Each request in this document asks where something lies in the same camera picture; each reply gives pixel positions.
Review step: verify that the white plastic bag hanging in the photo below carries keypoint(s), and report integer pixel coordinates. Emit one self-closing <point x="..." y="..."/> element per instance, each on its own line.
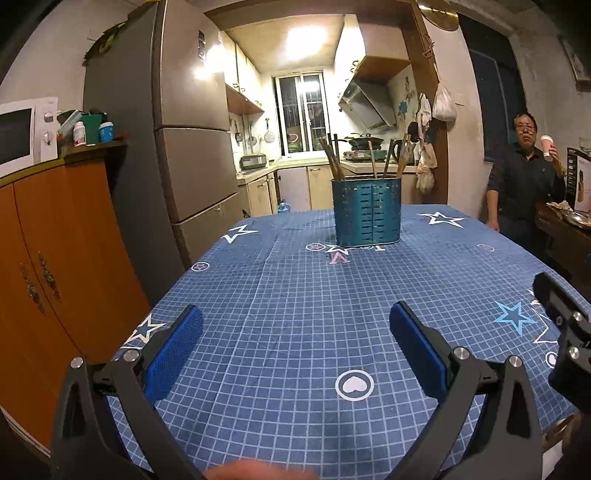
<point x="444" y="107"/>

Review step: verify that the black wok pan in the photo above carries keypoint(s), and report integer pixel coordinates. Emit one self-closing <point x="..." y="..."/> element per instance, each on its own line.
<point x="363" y="142"/>

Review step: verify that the toaster oven on counter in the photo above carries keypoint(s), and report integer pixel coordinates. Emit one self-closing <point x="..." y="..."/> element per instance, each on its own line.
<point x="252" y="162"/>

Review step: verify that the dark wooden side table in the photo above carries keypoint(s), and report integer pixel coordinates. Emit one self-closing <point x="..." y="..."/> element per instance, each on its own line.
<point x="568" y="246"/>

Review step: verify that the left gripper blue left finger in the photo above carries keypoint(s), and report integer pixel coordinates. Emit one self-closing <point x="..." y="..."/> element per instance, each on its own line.
<point x="86" y="443"/>

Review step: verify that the white microwave oven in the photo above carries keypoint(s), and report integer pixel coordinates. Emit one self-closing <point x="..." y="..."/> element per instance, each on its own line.
<point x="28" y="133"/>

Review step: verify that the operator left hand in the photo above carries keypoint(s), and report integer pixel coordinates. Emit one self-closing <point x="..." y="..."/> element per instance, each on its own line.
<point x="248" y="469"/>

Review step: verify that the green box on cabinet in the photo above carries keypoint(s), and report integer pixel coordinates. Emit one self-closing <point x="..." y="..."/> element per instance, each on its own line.
<point x="92" y="124"/>

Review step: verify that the blue lidded cup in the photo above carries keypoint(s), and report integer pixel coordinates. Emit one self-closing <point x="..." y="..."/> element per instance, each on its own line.
<point x="106" y="132"/>

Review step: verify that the silver refrigerator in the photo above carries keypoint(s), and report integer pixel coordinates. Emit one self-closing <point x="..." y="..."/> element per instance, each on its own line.
<point x="176" y="192"/>

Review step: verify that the blue water bottle on floor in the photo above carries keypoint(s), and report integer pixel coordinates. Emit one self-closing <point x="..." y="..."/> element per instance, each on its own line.
<point x="283" y="207"/>

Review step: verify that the kitchen window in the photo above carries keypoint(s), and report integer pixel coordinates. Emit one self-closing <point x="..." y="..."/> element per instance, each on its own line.
<point x="302" y="108"/>

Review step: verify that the wooden chopstick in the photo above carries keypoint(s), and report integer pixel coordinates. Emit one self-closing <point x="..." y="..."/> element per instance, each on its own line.
<point x="333" y="146"/>
<point x="404" y="160"/>
<point x="388" y="158"/>
<point x="335" y="140"/>
<point x="372" y="159"/>
<point x="328" y="159"/>

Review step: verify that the seated man in black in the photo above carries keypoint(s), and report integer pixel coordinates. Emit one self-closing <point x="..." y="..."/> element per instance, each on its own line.
<point x="520" y="180"/>

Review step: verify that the range hood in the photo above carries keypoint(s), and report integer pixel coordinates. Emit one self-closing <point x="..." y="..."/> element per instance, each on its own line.
<point x="367" y="96"/>

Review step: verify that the orange wooden cabinet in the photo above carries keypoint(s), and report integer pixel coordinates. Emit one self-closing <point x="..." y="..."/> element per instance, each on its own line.
<point x="67" y="285"/>

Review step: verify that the gas stove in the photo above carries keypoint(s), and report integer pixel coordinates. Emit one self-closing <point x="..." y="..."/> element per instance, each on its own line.
<point x="365" y="155"/>

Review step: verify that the white paper cup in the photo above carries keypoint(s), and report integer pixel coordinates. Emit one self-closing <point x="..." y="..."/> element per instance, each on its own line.
<point x="546" y="143"/>

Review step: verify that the white medicine bottle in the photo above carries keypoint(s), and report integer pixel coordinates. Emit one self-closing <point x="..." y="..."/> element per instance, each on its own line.
<point x="79" y="134"/>

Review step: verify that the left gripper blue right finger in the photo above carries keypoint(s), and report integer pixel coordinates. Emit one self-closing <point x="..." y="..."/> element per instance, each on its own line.
<point x="506" y="442"/>

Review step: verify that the teal perforated utensil holder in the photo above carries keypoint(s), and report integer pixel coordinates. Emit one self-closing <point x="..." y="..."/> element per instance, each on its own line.
<point x="367" y="211"/>

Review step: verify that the blue star grid tablecloth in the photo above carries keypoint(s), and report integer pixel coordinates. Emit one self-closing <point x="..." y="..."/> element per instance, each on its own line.
<point x="297" y="365"/>

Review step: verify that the electric kettle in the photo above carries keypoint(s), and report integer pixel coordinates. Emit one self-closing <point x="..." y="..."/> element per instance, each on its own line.
<point x="397" y="149"/>

